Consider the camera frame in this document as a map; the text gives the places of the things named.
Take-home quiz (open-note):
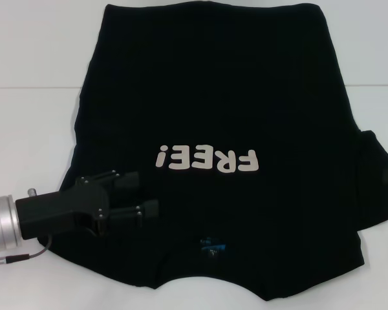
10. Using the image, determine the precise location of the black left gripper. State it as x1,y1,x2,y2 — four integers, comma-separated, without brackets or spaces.
15,170,160,240

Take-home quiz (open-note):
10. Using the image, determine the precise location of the black shirt with FREE print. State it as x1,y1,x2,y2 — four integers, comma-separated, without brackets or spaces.
59,3,388,293

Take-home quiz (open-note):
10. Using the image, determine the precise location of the thin dark left gripper cable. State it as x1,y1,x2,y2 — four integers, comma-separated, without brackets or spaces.
0,237,52,265

